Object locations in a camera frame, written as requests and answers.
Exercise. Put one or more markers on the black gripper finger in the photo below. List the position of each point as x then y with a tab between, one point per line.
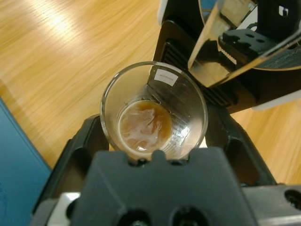
77	160
240	153

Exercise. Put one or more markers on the clear drinking glass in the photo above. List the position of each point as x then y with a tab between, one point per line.
188	113

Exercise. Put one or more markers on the brown coffee liquid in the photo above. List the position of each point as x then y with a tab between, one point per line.
145	127

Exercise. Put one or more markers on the white capsule coffee machine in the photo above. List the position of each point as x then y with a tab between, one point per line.
235	23

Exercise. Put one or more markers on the teal plastic tray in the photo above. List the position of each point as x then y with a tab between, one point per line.
18	176

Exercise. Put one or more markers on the drip tray with metal grate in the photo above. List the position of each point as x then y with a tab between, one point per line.
175	50

